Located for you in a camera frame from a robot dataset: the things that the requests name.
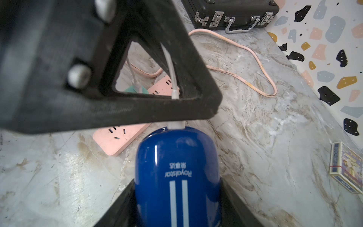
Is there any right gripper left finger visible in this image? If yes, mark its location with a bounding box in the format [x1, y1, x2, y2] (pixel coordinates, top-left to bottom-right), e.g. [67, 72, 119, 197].
[94, 180, 136, 227]

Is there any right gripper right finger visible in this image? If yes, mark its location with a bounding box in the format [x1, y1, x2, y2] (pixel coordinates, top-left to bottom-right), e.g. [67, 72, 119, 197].
[220, 179, 263, 227]

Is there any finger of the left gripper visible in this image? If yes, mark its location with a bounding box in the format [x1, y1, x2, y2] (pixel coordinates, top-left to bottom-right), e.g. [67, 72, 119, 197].
[1, 1, 222, 134]

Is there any blue shaver with white stripes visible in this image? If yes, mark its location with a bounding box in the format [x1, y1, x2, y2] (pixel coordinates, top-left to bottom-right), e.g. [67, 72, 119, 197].
[134, 127, 222, 227]

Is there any pink power strip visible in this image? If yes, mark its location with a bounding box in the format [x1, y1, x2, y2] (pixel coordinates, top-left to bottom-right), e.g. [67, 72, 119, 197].
[93, 76, 172, 156]

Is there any white charging cable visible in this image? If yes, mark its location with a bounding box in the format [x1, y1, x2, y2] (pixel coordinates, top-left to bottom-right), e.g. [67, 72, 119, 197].
[126, 42, 186, 131]

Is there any teal USB charger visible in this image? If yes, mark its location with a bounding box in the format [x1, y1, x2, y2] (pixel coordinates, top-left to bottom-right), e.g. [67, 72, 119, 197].
[124, 86, 149, 94]

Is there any card box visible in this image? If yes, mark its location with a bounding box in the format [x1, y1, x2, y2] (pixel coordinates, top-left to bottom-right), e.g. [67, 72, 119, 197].
[329, 142, 363, 194]

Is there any black briefcase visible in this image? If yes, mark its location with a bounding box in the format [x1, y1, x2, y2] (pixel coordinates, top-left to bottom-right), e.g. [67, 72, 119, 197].
[181, 0, 279, 34]

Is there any pink power strip cable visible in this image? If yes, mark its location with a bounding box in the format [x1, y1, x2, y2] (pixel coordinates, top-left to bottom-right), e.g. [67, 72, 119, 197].
[126, 28, 278, 98]

